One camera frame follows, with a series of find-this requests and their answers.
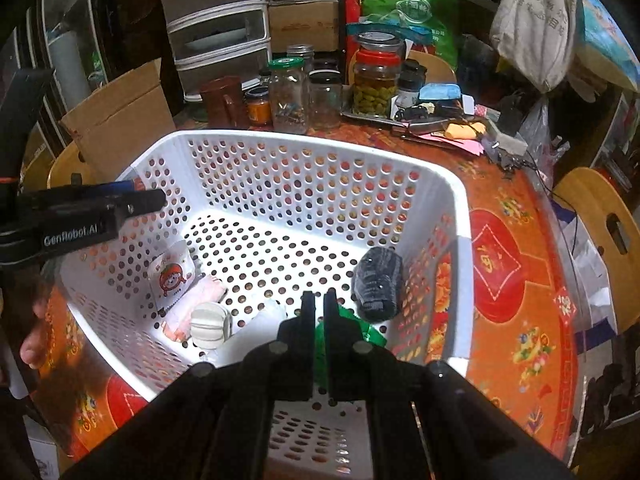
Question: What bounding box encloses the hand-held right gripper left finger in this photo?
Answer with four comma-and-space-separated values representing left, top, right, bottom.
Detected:
62, 290, 317, 480

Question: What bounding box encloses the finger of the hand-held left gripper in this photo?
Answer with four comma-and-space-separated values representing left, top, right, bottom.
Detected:
70, 174, 151, 196
15, 189, 168, 221

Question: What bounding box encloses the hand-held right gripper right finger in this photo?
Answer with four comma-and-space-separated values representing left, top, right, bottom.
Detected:
324, 289, 576, 480

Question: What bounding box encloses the white towel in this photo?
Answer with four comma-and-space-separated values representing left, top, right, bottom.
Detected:
210, 297, 301, 366

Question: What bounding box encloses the green packet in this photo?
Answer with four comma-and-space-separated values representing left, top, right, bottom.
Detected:
314, 302, 388, 391

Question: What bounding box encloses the black knitted cloth bundle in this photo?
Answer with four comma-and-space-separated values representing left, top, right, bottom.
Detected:
351, 246, 405, 322

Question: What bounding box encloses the cartoon printed pouch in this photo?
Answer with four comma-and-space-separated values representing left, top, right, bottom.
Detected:
147, 240, 196, 316

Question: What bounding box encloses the pink towel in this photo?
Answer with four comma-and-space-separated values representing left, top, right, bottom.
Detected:
162, 275, 226, 343

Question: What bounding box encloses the white perforated plastic basket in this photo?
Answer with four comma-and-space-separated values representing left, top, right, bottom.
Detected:
42, 129, 473, 480

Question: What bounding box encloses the person's left hand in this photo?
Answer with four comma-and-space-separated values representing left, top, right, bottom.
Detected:
20, 292, 58, 368

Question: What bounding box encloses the open cardboard box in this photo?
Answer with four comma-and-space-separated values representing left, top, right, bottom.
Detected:
59, 58, 177, 183

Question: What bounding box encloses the brown cup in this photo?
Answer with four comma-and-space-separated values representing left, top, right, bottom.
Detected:
200, 76, 249, 130

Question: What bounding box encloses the white paper roll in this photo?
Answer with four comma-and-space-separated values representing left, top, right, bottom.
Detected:
47, 30, 93, 106

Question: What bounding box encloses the small orange jar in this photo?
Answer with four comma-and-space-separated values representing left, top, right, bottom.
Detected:
245, 87, 273, 126

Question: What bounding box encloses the red floral tablecloth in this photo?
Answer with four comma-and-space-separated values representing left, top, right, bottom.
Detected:
30, 120, 581, 466

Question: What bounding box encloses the glass jar with green lid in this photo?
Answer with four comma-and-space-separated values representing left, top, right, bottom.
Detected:
268, 57, 310, 135

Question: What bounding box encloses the grey plastic drawer unit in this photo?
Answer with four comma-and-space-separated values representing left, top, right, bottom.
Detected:
157, 0, 273, 96

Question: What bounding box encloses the glass jar with black lid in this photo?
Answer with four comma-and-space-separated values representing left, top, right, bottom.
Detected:
308, 71, 344, 130

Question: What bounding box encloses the clear glass jar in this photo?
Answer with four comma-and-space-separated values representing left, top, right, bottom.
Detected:
286, 45, 316, 73

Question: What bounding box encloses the yellow cloth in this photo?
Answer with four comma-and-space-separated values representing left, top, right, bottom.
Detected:
445, 121, 487, 141

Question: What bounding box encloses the closed cardboard box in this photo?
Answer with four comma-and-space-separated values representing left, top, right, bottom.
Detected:
267, 0, 341, 53

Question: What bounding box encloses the glass jar with red lid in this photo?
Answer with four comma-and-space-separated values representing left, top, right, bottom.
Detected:
351, 32, 405, 117

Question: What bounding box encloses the blue pouch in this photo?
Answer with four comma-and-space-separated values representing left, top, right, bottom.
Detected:
419, 82, 462, 102

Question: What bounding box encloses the small dark-lid jar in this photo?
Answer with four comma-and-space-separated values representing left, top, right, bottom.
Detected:
397, 59, 428, 106

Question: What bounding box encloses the white plastic bag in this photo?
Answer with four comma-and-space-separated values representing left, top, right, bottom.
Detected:
557, 200, 621, 333

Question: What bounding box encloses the crumpled clear plastic bag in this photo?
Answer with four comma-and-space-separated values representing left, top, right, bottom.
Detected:
487, 97, 571, 171

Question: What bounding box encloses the green shopping bag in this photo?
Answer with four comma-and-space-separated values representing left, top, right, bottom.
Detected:
360, 0, 460, 68

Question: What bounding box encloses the beige tote bag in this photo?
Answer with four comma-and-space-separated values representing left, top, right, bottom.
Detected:
489, 0, 578, 93

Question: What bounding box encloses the blue printed tote bag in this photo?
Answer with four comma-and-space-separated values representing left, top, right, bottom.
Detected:
570, 0, 640, 93

